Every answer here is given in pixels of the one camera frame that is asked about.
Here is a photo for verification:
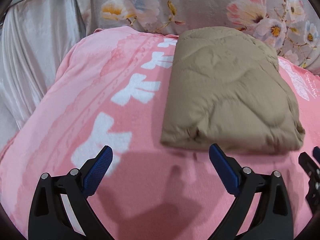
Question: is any khaki quilted puffer jacket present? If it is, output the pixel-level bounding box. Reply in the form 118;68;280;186
160;27;305;153

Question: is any grey floral bed sheet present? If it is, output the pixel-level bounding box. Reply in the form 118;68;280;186
77;0;319;75

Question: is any pink bow-print blanket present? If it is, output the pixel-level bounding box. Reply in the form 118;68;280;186
0;26;320;240

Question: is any grey satin curtain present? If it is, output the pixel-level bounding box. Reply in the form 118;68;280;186
1;0;86;146

